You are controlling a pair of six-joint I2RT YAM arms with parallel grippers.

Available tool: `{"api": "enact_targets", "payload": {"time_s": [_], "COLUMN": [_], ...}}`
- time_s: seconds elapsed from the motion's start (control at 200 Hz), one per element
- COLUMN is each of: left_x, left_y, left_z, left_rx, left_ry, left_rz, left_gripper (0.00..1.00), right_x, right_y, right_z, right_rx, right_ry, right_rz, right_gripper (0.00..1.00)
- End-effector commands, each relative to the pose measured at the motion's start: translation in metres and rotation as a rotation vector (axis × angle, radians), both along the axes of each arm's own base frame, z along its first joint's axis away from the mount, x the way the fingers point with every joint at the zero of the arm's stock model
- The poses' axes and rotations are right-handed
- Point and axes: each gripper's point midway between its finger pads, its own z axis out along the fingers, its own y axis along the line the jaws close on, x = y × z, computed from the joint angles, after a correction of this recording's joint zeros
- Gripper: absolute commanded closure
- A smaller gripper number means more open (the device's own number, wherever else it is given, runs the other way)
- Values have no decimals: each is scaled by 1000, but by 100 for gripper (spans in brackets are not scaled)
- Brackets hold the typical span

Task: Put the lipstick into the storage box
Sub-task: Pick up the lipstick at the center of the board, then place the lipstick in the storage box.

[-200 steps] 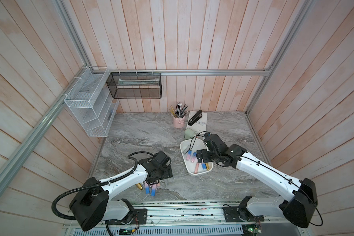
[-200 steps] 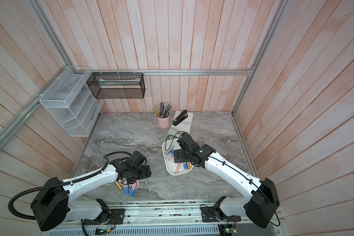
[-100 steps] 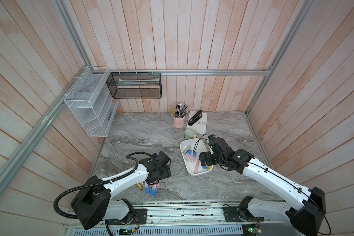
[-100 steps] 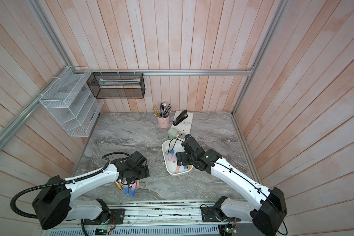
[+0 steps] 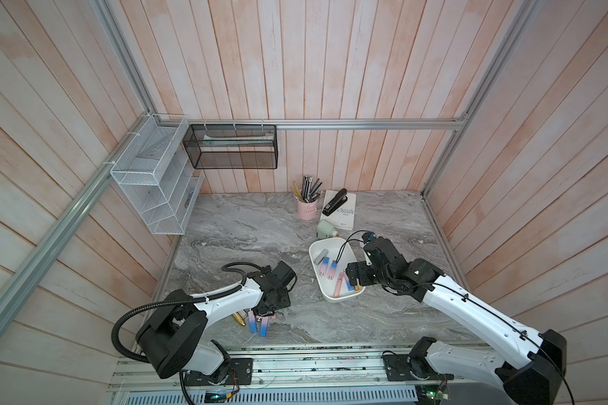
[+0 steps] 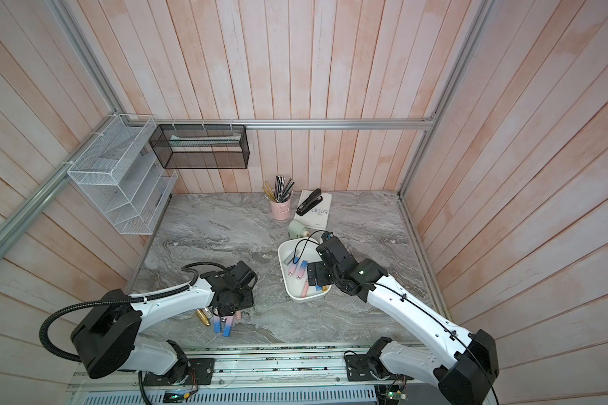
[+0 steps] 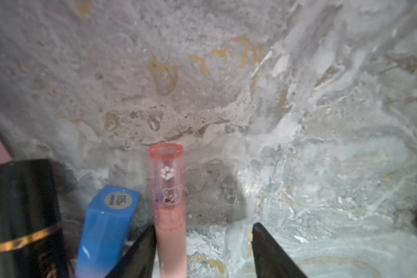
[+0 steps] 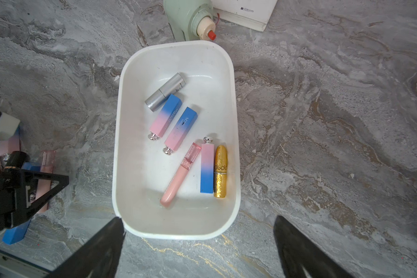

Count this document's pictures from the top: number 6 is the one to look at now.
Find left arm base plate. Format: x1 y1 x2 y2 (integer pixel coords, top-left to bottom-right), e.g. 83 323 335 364
143 358 216 386

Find blue pink lipstick bottom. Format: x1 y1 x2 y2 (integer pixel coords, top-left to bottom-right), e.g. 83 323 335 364
213 316 222 333

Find blue pink lipstick top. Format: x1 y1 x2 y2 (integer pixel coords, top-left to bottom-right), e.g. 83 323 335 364
288 258 299 276

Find pink pen cup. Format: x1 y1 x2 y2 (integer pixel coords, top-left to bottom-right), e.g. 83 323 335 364
270 198 292 220

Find green pencil sharpener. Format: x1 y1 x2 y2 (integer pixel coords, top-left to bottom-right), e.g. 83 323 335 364
288 219 312 239

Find white wire mesh shelf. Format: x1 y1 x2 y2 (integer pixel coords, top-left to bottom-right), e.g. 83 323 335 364
68 114 177 236

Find white notebook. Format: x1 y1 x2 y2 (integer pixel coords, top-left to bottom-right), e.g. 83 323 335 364
294 192 333 231

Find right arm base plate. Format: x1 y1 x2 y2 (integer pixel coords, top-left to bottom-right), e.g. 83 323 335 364
343 350 405 381

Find gold glitter lipstick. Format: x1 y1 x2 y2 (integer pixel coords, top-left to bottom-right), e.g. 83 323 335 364
196 309 210 327

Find black mesh wall basket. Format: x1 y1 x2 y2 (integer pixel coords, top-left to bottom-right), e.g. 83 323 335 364
150 124 250 170

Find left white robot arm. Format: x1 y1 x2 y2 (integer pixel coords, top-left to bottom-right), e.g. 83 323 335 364
71 261 258 384

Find white storage tray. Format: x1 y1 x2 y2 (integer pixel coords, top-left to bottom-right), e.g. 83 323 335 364
278 238 331 303

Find black stapler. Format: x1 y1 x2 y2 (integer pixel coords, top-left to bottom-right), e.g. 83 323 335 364
297 188 324 216

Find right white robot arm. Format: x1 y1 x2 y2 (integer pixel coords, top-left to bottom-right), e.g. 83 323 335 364
307 231 499 404

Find pink lip gloss tube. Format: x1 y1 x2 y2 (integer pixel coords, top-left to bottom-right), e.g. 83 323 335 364
301 281 309 299

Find pens in cup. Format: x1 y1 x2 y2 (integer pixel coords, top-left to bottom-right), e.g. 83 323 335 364
262 175 295 204

